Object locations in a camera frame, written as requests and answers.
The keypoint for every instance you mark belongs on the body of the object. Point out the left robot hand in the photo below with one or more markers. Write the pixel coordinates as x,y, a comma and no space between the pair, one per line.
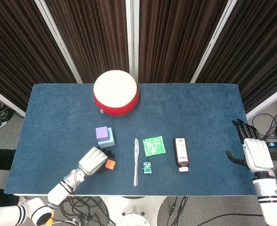
92,161

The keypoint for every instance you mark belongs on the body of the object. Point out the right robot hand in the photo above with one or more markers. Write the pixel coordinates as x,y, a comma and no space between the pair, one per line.
257,153

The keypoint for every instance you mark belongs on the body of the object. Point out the small orange cube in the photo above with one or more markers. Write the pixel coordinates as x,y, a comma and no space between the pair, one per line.
110,164

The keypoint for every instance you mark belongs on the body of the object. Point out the purple cube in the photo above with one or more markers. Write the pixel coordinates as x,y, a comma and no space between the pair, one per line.
102,133

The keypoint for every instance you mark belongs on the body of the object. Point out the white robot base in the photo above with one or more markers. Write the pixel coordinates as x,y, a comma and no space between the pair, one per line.
133,212

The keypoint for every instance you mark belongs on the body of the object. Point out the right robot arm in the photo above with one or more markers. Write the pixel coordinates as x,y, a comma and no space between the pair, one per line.
268,195

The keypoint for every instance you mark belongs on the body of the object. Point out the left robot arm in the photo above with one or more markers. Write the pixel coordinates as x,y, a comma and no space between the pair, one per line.
58,193

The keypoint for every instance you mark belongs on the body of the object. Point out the large light blue cube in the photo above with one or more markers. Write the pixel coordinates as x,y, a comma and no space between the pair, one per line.
109,143

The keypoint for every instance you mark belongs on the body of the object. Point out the metal butter knife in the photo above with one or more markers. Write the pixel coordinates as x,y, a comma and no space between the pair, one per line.
136,150

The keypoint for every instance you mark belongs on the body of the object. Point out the small green circuit board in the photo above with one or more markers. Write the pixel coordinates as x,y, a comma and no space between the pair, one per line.
148,167

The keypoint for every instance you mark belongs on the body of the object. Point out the green sachet packet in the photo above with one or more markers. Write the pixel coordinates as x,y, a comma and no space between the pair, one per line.
153,146

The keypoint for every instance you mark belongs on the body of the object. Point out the blue table mat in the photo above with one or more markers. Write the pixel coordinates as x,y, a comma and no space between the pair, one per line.
199,106

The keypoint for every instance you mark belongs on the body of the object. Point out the red drum white skin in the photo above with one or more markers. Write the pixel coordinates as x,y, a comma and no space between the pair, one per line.
116,89

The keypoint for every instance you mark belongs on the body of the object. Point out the brown bottle white cap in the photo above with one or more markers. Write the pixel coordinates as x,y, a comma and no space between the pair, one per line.
181,150

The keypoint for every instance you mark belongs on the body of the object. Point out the white partition post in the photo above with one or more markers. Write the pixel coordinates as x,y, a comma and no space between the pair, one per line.
268,101
132,35
214,40
6,101
58,40

